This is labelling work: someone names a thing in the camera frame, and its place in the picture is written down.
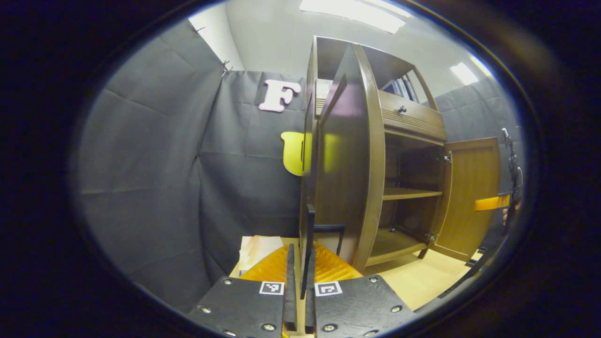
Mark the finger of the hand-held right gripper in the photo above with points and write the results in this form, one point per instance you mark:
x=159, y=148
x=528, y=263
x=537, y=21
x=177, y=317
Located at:
x=492, y=203

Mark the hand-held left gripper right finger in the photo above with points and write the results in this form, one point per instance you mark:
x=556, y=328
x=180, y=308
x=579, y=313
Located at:
x=310, y=314

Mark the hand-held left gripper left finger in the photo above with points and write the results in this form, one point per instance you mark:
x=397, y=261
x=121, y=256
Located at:
x=290, y=305

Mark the wooden cabinet door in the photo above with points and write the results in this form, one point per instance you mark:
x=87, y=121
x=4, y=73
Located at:
x=347, y=178
x=469, y=188

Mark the wooden double-door shoe cabinet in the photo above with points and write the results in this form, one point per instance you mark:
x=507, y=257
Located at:
x=408, y=164

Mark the metal door hinge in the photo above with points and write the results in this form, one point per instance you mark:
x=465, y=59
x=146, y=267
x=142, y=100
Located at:
x=445, y=158
x=431, y=237

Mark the cream cover book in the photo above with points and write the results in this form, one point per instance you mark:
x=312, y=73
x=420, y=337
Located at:
x=258, y=251

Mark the wooden inner shelf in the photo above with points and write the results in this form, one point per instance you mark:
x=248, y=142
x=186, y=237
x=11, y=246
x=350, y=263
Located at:
x=411, y=193

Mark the wooden ribbed drawer front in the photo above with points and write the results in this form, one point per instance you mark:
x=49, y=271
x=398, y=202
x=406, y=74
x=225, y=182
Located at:
x=413, y=119

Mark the small ceiling light panel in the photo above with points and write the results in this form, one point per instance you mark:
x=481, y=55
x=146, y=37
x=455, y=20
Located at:
x=467, y=73

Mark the dark spine book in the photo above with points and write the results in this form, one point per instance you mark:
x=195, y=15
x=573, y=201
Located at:
x=412, y=90

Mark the light blue spine book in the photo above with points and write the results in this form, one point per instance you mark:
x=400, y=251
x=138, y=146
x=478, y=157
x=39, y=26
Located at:
x=402, y=88

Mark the large ceiling light panel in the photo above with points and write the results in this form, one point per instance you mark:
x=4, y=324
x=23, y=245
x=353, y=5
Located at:
x=352, y=14

